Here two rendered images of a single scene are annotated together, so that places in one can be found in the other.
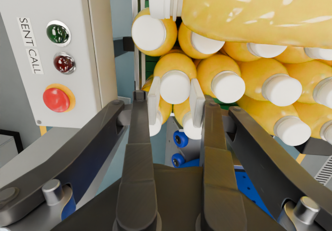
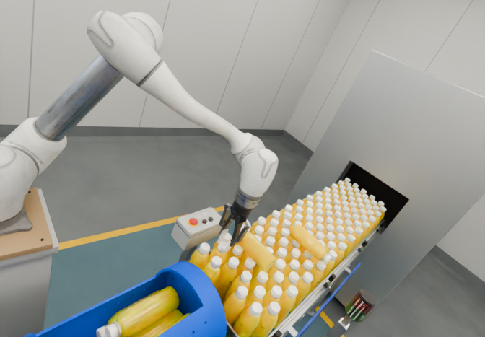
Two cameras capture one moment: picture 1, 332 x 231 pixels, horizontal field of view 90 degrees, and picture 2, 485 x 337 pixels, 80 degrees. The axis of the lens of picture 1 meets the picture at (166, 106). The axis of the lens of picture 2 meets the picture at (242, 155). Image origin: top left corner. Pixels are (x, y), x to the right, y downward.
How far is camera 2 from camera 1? 1.13 m
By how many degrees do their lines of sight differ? 85
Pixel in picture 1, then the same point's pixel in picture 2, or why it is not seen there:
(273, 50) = (250, 263)
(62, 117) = (186, 224)
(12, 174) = not seen: hidden behind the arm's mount
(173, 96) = (221, 245)
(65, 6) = (216, 220)
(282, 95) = (245, 274)
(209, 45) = (237, 249)
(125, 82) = not seen: outside the picture
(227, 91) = (233, 260)
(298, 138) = (242, 291)
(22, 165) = not seen: hidden behind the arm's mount
